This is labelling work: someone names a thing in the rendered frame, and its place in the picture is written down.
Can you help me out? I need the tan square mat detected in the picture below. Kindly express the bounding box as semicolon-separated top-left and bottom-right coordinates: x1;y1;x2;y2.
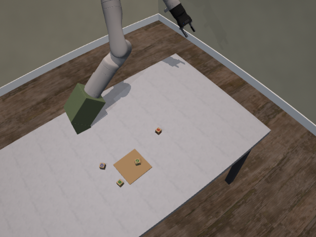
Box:
113;149;152;185

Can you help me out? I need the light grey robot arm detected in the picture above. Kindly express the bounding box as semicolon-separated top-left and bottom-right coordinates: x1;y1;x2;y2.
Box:
84;0;132;98

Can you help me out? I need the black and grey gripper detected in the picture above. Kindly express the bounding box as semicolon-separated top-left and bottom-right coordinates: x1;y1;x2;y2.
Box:
164;0;196;38

